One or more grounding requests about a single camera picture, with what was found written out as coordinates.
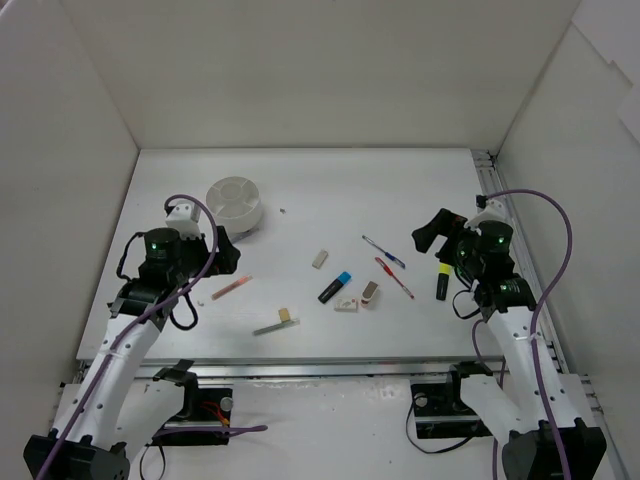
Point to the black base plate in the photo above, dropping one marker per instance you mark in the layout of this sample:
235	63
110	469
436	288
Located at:
204	407
437	408

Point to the translucent red pen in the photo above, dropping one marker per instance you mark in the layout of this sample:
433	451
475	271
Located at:
231	287

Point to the red ballpoint pen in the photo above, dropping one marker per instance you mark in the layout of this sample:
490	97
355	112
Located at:
391	274

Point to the translucent green pen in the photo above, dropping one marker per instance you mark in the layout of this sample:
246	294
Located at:
276	327

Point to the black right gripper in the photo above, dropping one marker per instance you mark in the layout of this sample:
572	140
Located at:
451	240

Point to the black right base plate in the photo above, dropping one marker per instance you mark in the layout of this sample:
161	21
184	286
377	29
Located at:
437	408

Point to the white rectangular eraser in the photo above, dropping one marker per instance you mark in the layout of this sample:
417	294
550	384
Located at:
320	259

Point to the black yellow-capped highlighter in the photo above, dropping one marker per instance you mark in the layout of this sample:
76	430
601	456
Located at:
443	281

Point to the white eraser red print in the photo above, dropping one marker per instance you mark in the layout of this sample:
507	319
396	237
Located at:
346	304

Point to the black blue-capped highlighter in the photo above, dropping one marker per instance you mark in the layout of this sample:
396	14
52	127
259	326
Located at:
334	287

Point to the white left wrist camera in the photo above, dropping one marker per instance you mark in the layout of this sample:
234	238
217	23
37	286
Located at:
184	218

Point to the aluminium rail frame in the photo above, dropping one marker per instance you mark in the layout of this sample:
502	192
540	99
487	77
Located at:
313	199

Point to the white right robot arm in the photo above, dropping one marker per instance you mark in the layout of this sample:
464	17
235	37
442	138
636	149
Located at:
540	432

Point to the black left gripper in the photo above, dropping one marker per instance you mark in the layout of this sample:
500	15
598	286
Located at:
216	255

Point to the red white sleeved eraser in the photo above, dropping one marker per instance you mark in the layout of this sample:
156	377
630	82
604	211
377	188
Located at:
368	294

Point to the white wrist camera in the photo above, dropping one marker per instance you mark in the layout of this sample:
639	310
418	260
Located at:
487	210
184	218

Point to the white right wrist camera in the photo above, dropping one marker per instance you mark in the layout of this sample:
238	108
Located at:
487	210

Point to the white round divided container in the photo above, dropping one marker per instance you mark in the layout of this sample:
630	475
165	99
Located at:
235	204

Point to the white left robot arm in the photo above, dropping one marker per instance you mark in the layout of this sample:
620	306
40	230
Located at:
93	439

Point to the blue ballpoint pen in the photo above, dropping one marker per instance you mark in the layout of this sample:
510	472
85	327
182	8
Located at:
386	253

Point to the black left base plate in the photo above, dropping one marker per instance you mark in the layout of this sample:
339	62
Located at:
204	407

